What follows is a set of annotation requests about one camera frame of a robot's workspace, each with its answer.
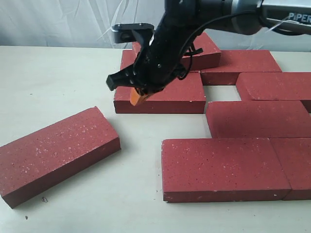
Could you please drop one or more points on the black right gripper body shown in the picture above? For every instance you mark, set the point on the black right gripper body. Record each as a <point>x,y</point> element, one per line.
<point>158,63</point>

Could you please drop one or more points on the red brick stacked top back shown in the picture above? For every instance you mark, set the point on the red brick stacked top back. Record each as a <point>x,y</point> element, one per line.
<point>208,58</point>

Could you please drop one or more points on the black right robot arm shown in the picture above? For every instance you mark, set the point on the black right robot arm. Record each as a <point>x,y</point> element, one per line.
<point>247,17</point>

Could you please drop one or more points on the white backdrop curtain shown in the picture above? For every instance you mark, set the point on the white backdrop curtain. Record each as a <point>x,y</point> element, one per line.
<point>87,24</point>

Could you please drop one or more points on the red brick front large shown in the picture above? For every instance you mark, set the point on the red brick front large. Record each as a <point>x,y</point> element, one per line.
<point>221,170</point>

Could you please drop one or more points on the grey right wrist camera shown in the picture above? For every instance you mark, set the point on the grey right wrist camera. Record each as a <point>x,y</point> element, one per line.
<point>136,32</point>

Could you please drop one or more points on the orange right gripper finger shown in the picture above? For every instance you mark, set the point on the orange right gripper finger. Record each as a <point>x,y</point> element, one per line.
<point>137,98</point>

